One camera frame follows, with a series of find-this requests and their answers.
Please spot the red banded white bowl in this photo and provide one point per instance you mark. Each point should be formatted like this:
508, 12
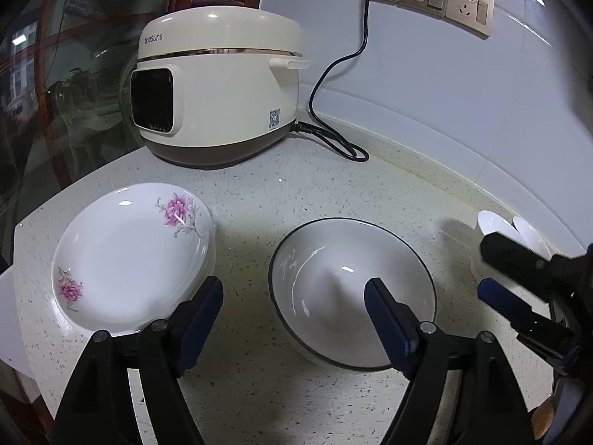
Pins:
532, 237

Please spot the glass window with wooden frame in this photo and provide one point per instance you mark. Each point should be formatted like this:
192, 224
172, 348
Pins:
65, 109

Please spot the right hand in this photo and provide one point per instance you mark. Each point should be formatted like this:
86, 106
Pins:
542, 418

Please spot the large floral plate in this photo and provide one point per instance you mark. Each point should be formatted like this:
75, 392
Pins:
132, 256

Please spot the cream rice cooker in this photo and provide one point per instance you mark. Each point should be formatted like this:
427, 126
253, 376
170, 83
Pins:
215, 85

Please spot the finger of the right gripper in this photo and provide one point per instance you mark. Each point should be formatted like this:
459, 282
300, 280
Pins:
554, 343
516, 261

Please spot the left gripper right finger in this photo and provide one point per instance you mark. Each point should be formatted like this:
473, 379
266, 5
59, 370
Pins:
488, 406

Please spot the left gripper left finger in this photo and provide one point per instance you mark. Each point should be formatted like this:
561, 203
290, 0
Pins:
97, 404

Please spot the grey patterned white bowl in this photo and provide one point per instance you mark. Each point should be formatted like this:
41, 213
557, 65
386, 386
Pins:
317, 278

